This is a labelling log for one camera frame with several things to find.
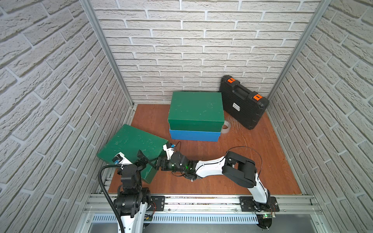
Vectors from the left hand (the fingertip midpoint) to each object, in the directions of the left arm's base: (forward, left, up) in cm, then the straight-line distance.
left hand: (135, 152), depth 73 cm
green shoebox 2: (+24, -32, +6) cm, 41 cm away
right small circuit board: (-27, -68, -16) cm, 74 cm away
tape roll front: (+25, -55, -16) cm, 63 cm away
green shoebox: (+11, +9, -7) cm, 16 cm away
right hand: (-3, -8, -7) cm, 11 cm away
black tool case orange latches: (+33, -65, +3) cm, 73 cm away
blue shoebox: (+18, -32, -11) cm, 39 cm away
